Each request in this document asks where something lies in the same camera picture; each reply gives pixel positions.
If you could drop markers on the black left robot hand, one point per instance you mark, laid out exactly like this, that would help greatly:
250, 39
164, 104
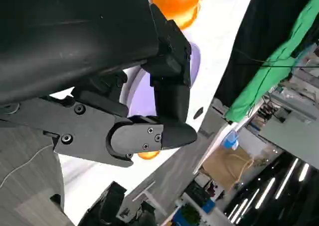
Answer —
74, 36

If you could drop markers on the orange white toy bread roll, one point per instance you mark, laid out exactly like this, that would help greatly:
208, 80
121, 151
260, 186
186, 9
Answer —
148, 155
174, 2

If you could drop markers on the lilac plate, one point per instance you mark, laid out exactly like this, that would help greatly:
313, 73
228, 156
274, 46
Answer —
144, 96

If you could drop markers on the black machine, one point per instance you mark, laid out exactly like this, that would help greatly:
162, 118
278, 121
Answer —
112, 201

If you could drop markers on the black backdrop curtain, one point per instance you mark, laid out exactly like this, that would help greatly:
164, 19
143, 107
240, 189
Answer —
261, 24

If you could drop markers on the blue plastic container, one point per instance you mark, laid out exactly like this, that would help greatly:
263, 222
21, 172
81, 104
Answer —
230, 141

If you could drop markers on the brown paper bag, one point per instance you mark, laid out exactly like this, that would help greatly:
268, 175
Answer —
224, 166

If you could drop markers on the green cloth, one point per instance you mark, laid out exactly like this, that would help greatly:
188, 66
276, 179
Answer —
269, 86

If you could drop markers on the green plant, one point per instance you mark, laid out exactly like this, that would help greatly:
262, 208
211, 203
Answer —
190, 214

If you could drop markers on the blue box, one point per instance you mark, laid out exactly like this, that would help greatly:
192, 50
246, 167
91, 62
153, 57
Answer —
208, 207

